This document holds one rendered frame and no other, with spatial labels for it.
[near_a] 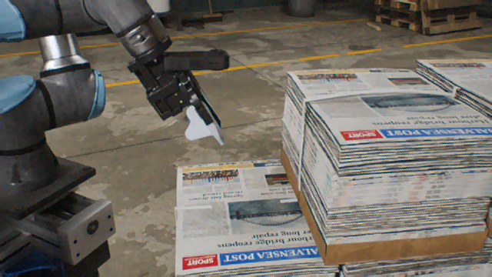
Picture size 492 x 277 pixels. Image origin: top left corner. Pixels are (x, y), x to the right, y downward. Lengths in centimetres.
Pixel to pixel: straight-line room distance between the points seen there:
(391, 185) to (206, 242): 34
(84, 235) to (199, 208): 27
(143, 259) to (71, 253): 110
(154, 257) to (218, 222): 126
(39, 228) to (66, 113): 26
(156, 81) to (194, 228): 29
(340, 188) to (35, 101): 67
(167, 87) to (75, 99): 34
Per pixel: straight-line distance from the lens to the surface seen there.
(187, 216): 90
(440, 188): 78
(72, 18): 82
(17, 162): 108
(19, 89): 103
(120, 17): 75
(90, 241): 107
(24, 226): 113
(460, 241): 86
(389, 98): 87
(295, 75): 96
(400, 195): 75
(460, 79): 102
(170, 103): 79
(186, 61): 77
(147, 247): 218
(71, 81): 107
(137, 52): 76
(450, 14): 738
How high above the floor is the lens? 134
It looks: 25 degrees down
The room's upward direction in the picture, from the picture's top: straight up
